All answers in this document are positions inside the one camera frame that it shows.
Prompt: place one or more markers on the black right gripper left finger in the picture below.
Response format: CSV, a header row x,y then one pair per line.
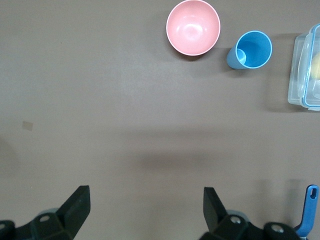
x,y
65,222

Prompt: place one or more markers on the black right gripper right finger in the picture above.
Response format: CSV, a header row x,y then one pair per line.
x,y
225,230

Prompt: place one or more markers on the pink bowl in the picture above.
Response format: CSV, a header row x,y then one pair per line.
x,y
193,27

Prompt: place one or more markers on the brown tape patch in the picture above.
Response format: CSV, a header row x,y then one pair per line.
x,y
28,125

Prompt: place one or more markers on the clear plastic food container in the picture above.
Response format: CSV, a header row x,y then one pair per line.
x,y
297,75

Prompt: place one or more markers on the blue cup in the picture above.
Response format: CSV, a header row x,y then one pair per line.
x,y
253,47

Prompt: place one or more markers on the yellow food piece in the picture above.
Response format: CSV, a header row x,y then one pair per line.
x,y
316,66

